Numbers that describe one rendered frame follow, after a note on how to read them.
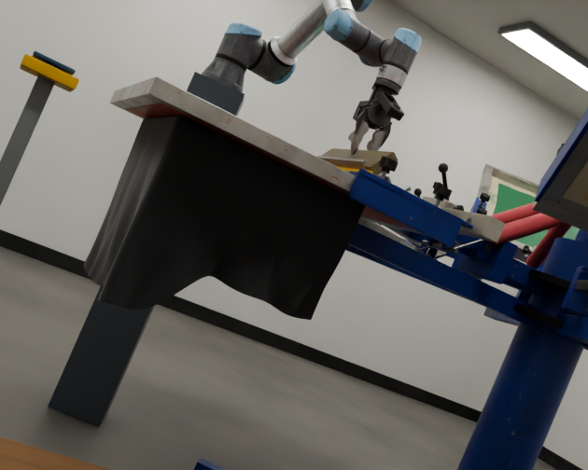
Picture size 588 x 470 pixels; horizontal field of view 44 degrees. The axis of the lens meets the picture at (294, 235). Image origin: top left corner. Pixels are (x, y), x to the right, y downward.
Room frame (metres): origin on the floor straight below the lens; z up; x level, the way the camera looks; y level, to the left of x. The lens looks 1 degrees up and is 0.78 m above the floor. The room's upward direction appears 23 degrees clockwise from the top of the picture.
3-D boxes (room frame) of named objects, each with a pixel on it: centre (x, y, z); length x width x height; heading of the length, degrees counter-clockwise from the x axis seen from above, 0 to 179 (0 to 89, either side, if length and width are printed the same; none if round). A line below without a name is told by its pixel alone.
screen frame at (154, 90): (1.86, 0.12, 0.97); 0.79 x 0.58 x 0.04; 113
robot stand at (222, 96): (2.51, 0.43, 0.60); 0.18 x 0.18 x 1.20; 6
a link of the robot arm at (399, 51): (1.97, -0.07, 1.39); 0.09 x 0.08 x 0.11; 32
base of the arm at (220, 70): (2.51, 0.43, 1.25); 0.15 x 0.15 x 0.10
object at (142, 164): (1.75, 0.39, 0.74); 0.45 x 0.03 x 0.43; 23
